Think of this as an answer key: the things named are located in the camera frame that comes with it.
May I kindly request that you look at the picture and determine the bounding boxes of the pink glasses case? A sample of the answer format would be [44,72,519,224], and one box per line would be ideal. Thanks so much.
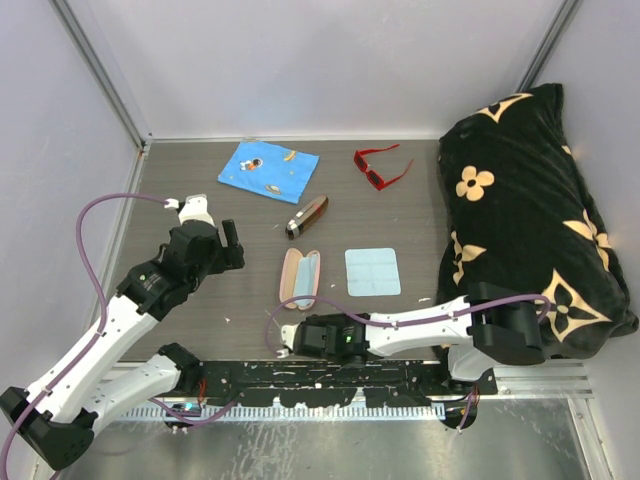
[279,248,308,310]

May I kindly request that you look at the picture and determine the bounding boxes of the brown striped glasses case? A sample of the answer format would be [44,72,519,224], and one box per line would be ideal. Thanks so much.
[285,195,329,240]

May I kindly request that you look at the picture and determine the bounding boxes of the red sunglasses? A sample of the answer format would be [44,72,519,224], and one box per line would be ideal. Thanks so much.
[353,144,414,191]

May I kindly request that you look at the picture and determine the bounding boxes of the blue cartoon print cloth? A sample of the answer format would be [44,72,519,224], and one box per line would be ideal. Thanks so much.
[218,141,319,205]

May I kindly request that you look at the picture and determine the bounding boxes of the light blue cloth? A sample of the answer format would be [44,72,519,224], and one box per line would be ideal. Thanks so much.
[293,251,320,310]
[345,248,401,297]

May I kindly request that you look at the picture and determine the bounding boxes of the aluminium front rail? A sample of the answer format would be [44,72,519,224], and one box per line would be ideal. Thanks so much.
[69,362,594,423]

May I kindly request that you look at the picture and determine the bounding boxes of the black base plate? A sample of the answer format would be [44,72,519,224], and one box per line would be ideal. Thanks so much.
[149,358,499,409]

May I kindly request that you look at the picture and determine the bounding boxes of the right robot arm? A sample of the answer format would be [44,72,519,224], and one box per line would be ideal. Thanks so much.
[278,283,551,394]

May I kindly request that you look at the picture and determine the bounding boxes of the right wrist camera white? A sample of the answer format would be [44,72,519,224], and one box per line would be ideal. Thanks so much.
[276,324,299,359]

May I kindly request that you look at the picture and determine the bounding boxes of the black floral plush pillow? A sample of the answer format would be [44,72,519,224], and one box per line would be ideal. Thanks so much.
[436,83,639,359]

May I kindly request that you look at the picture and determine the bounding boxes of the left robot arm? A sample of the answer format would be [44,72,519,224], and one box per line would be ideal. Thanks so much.
[1,219,245,471]

